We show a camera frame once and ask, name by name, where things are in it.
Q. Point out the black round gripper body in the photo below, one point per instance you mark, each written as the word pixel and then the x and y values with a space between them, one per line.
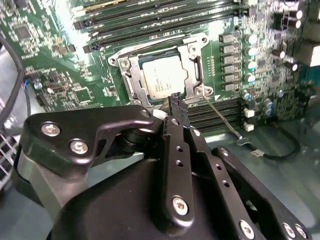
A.
pixel 112 200

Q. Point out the metal socket cover frame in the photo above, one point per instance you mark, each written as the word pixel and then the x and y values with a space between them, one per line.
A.
pixel 137 72

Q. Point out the silver square CPU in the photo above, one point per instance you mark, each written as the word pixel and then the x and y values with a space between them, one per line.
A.
pixel 162 77

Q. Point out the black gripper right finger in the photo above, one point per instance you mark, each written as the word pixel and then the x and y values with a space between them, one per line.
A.
pixel 240 170

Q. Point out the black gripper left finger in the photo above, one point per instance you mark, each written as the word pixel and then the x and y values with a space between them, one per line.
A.
pixel 75 126

